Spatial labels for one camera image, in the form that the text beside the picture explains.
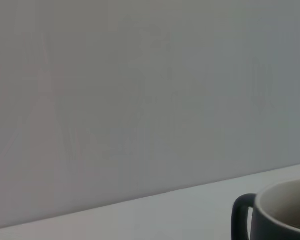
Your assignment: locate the dark grey ceramic cup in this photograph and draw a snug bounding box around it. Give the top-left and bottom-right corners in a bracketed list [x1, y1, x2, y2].
[231, 177, 300, 240]

